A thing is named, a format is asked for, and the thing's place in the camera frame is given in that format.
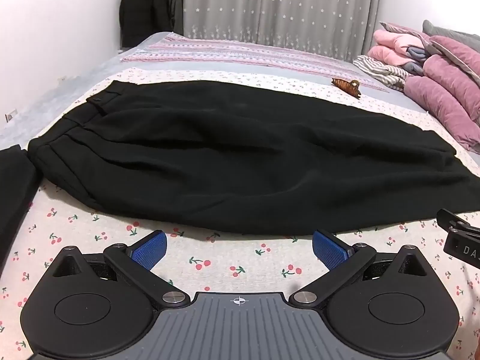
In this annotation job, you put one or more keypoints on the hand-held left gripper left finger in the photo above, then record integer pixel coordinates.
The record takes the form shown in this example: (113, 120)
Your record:
(148, 249)

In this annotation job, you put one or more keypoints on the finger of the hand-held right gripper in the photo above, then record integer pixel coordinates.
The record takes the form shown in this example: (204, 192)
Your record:
(450, 220)

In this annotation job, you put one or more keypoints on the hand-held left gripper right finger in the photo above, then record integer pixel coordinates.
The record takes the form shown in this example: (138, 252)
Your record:
(330, 247)

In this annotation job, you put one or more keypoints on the black pants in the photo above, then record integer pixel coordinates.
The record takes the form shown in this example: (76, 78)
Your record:
(225, 157)

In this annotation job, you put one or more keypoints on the cherry print sheet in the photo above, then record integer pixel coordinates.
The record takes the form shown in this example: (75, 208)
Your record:
(225, 255)

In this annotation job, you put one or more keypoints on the mauve and grey duvet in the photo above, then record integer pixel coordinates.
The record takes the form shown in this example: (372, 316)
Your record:
(442, 93)

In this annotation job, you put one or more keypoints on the black folded cloth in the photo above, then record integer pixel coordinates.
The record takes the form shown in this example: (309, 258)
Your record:
(15, 187)

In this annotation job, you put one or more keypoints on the grey blue folded garment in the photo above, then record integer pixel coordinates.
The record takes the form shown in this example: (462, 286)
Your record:
(414, 65)

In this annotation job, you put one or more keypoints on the brown hair claw clip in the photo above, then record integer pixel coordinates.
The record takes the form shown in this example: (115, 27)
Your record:
(345, 84)

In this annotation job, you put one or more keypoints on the striped folded cloth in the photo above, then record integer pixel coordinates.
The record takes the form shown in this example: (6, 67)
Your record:
(375, 69)

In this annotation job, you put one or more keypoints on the pink folded clothes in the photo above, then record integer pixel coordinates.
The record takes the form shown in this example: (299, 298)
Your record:
(390, 45)

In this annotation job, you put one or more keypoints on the pink striped blanket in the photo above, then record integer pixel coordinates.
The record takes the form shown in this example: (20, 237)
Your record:
(232, 50)

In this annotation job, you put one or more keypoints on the dark hanging clothes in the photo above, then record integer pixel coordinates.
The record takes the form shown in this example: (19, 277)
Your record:
(142, 11)

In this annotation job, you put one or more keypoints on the grey star print curtain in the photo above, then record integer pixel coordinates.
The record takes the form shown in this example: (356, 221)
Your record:
(281, 7)

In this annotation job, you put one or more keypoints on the grey hanging garment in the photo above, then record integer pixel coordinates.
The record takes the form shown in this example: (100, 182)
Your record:
(175, 0)

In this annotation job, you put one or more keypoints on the white wall socket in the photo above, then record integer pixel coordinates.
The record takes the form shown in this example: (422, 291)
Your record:
(11, 114)

